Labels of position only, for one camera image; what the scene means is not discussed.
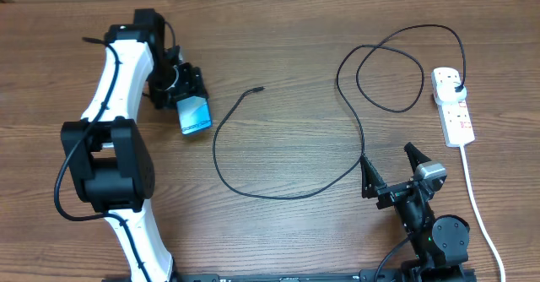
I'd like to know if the white charger plug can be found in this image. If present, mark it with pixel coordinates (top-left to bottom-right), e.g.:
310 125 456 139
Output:
434 82 467 106

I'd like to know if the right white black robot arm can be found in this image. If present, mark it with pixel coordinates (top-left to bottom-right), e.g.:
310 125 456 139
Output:
359 143 476 281

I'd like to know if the white power strip cord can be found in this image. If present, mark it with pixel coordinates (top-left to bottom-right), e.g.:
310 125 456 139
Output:
458 144 507 282

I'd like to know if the black USB charging cable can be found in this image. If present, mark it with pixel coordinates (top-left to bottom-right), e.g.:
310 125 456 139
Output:
212 24 467 201

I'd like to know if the white power strip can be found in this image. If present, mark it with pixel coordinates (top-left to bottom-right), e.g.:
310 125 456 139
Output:
430 67 475 148

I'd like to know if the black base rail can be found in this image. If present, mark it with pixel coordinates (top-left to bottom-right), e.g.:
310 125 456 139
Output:
172 269 477 282

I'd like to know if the blue Galaxy smartphone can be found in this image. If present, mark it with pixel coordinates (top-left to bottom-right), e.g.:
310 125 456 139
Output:
176 96 212 135

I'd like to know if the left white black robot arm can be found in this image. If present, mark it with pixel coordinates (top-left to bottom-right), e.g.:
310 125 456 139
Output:
53 8 213 281

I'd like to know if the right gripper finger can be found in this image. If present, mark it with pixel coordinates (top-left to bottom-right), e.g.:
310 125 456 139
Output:
403 142 431 172
360 154 386 198

